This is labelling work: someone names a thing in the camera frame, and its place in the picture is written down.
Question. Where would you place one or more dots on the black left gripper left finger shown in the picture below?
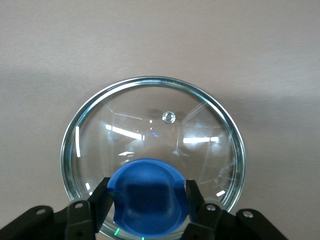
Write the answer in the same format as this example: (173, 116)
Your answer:
(82, 217)

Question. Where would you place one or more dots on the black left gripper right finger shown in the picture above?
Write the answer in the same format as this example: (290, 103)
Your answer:
(210, 217)

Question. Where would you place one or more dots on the glass lid with blue knob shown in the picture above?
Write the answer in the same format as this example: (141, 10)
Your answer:
(150, 195)

